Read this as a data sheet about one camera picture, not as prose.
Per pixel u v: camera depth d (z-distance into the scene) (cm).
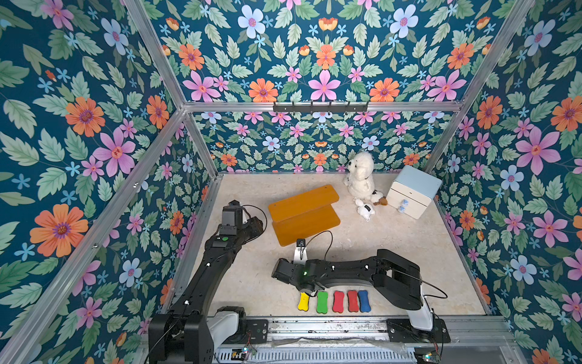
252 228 75
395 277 51
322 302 80
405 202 98
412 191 95
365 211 101
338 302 80
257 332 73
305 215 90
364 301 78
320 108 93
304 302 78
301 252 75
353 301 79
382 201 107
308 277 61
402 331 72
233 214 63
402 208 102
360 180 98
